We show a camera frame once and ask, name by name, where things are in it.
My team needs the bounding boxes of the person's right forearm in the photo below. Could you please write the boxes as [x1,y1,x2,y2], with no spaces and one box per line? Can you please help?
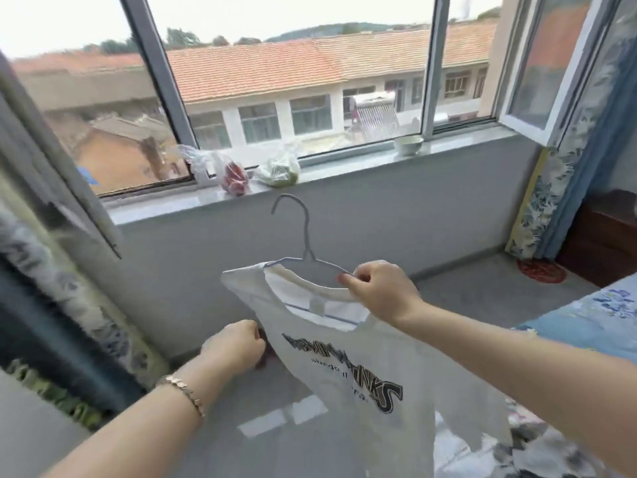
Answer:
[397,301,637,476]

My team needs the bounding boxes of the person's left forearm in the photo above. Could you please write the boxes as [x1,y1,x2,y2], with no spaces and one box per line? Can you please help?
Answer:
[42,358,240,478]

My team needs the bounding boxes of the white framed window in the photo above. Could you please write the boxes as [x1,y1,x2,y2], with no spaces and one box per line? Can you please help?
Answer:
[0,0,623,260]

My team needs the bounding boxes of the red round mat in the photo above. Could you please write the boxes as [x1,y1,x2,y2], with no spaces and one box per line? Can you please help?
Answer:
[516,258,568,285]

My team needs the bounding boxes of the blue floral bed quilt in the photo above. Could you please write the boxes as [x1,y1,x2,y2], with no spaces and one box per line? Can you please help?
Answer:
[497,273,637,478]

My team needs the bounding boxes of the dark wooden nightstand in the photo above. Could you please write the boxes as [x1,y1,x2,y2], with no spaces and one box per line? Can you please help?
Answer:
[555,189,637,289]

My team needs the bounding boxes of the pink fabric bundle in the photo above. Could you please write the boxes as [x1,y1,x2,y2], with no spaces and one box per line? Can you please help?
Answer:
[218,161,251,197]

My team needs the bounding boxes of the blue floral curtain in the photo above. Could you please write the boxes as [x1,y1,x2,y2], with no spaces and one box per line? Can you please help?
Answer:
[0,169,170,434]
[505,0,637,262]

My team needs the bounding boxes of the white green bundle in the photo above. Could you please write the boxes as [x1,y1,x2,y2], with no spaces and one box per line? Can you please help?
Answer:
[253,149,302,189]

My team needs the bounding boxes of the person's right hand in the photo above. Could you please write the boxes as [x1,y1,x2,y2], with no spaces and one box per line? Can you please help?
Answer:
[337,260,427,328]

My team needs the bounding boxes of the small white cup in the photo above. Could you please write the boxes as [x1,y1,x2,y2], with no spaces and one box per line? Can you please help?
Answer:
[393,133,425,157]

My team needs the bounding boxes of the white t-shirt black print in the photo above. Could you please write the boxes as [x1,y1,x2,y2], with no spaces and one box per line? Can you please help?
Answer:
[220,261,514,478]

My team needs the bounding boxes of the clear plastic bag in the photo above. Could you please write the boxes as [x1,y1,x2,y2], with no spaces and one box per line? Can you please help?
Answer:
[169,143,225,187]

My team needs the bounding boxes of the person's left hand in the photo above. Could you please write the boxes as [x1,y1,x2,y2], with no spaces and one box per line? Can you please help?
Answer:
[198,319,267,379]

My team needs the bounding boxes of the silver link bracelet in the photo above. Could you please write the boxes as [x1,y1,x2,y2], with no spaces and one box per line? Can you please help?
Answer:
[157,374,206,418]

